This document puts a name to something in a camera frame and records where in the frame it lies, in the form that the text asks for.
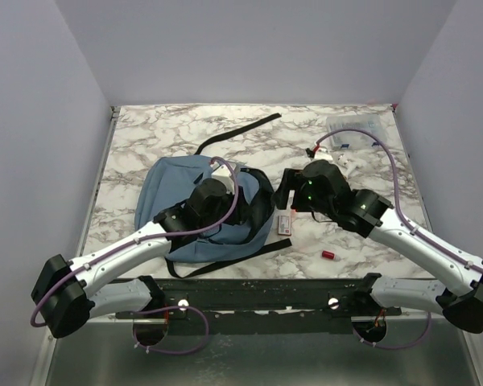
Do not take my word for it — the red cap glue stick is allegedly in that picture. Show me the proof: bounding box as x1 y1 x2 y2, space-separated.
321 250 340 261

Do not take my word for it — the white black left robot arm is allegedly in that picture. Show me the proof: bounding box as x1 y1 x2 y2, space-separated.
31 178 245 338

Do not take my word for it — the white plastic pipe fitting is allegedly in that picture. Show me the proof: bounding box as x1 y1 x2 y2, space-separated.
337 154 357 177

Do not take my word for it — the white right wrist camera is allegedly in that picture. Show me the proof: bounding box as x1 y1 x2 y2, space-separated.
305 146 334 162

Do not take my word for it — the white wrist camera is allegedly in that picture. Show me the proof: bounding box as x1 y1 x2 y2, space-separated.
210 161 240 193
305 146 334 162

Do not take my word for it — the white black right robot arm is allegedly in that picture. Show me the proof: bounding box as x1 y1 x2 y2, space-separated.
273 160 483 334

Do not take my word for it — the aluminium frame rail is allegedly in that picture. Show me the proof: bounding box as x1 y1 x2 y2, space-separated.
107 297 442 319

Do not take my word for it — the black metal base rail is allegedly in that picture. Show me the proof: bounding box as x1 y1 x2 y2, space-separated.
123 273 386 340

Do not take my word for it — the clear plastic organizer box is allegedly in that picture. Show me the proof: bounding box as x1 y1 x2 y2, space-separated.
326 113 387 150

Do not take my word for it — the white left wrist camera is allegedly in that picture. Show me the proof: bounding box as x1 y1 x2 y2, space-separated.
210 161 240 193

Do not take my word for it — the red white small box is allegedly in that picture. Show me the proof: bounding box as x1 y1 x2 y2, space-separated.
277 215 291 236

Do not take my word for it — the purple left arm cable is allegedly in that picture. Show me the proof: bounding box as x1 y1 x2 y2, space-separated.
30 156 242 355

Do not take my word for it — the blue fabric backpack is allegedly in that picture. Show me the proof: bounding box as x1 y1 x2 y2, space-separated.
134 113 291 277

